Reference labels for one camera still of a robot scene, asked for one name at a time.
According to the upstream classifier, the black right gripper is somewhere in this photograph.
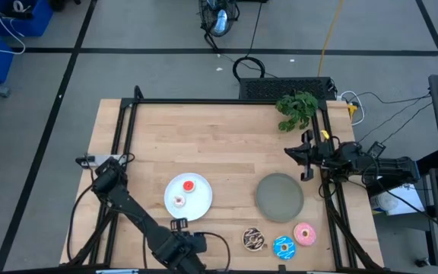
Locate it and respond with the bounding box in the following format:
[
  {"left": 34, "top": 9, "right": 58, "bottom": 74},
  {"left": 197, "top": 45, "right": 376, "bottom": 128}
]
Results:
[{"left": 284, "top": 129, "right": 336, "bottom": 182}]

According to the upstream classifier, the large chocolate drizzled donut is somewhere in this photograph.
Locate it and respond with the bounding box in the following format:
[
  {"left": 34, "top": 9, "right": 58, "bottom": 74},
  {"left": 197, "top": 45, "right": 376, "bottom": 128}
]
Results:
[{"left": 241, "top": 227, "right": 266, "bottom": 253}]

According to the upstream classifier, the large pink sprinkled donut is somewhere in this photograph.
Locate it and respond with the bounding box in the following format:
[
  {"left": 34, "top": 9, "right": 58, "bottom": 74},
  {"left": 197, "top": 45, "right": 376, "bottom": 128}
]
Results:
[{"left": 293, "top": 222, "right": 318, "bottom": 247}]

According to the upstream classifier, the large blue drizzled donut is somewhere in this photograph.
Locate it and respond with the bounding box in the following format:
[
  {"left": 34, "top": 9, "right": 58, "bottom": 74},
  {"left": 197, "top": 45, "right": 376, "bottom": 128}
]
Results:
[{"left": 272, "top": 235, "right": 297, "bottom": 261}]

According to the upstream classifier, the white round plate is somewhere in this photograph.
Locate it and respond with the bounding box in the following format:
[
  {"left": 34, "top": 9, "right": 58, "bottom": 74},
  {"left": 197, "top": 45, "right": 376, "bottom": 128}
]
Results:
[{"left": 163, "top": 172, "right": 214, "bottom": 222}]

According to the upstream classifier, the green artificial plant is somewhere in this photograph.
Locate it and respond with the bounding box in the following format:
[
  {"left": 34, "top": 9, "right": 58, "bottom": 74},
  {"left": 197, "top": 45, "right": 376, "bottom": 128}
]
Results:
[{"left": 275, "top": 90, "right": 319, "bottom": 133}]

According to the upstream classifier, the grey round plate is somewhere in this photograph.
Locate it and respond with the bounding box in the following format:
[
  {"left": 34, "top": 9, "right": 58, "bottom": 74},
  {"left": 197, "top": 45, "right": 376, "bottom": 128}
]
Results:
[{"left": 255, "top": 172, "right": 305, "bottom": 223}]

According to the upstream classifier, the black perforated computer case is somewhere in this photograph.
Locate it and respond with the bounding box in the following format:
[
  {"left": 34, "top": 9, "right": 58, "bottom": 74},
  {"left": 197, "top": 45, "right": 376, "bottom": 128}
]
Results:
[{"left": 238, "top": 76, "right": 338, "bottom": 101}]

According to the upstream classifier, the black power brick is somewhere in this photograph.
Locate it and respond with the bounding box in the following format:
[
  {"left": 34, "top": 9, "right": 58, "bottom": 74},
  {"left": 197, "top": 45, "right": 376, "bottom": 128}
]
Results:
[{"left": 367, "top": 141, "right": 387, "bottom": 159}]

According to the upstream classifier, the white paper sheet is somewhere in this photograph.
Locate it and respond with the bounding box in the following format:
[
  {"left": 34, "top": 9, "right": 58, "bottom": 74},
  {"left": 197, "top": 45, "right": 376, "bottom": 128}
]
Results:
[{"left": 370, "top": 182, "right": 427, "bottom": 217}]

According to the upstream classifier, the black floor fan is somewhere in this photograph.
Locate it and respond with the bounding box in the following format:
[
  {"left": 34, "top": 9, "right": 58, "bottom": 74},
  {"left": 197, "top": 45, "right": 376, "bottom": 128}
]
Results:
[{"left": 198, "top": 0, "right": 241, "bottom": 54}]

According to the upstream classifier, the white looped cable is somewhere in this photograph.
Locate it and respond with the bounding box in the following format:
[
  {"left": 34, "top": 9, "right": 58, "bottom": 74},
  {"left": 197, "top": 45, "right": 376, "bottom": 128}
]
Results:
[{"left": 339, "top": 90, "right": 367, "bottom": 127}]

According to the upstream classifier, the black aluminium frame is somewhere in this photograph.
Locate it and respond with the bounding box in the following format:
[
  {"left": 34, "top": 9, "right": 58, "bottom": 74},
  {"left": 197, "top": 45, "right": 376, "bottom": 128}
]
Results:
[{"left": 66, "top": 85, "right": 386, "bottom": 274}]

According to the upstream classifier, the black floor cable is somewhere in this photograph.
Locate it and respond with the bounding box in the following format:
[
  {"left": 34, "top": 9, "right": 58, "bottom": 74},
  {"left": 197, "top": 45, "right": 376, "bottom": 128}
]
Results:
[{"left": 355, "top": 91, "right": 433, "bottom": 145}]

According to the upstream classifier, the black coiled cable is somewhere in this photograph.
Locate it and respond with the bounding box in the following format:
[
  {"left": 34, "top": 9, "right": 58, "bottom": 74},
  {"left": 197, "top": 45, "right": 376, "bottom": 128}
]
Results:
[{"left": 232, "top": 56, "right": 266, "bottom": 81}]

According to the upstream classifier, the yellow cable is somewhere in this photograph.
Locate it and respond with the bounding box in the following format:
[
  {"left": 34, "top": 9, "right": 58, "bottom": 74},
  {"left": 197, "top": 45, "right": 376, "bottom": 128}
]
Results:
[{"left": 316, "top": 0, "right": 345, "bottom": 78}]

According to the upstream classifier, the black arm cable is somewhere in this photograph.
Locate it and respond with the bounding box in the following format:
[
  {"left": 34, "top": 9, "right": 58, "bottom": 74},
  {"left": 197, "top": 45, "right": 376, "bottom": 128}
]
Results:
[{"left": 65, "top": 183, "right": 99, "bottom": 264}]

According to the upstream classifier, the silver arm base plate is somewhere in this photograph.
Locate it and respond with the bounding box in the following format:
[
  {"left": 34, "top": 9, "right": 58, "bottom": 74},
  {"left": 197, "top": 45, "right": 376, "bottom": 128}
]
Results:
[{"left": 76, "top": 154, "right": 129, "bottom": 168}]

